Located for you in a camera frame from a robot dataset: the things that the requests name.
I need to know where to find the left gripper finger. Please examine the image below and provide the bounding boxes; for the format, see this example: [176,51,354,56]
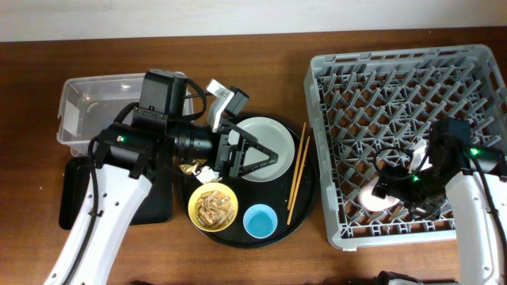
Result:
[241,159,277,177]
[233,124,279,162]

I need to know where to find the white round plate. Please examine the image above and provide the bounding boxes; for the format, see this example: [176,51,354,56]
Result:
[237,116,295,182]

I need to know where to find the pink cup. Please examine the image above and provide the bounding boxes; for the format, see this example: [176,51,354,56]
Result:
[357,177,399,211]

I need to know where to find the blue cup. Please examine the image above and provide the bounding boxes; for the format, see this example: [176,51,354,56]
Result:
[242,204,278,239]

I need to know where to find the wooden chopstick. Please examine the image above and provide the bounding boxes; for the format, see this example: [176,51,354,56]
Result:
[287,136,311,226]
[287,122,307,210]

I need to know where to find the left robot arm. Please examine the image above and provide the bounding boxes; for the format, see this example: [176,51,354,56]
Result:
[45,69,278,284]

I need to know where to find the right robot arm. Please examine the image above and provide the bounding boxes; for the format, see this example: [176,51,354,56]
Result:
[372,118,506,284]

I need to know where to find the grey dishwasher rack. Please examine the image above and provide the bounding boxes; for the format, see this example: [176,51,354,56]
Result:
[304,44,506,251]

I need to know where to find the crumpled white tissue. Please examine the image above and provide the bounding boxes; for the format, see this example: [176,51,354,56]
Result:
[194,166,222,184]

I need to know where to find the round black serving tray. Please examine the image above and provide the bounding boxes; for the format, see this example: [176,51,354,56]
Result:
[177,115,320,249]

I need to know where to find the gold foil wrapper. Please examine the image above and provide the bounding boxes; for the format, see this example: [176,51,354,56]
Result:
[178,159,206,175]

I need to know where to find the yellow bowl with scraps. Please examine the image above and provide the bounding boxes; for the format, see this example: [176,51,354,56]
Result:
[187,183,238,232]

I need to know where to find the black rectangular tray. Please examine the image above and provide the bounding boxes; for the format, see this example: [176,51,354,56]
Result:
[59,157,173,230]

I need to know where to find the clear plastic storage bin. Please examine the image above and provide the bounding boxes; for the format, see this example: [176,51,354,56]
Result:
[55,72,194,157]

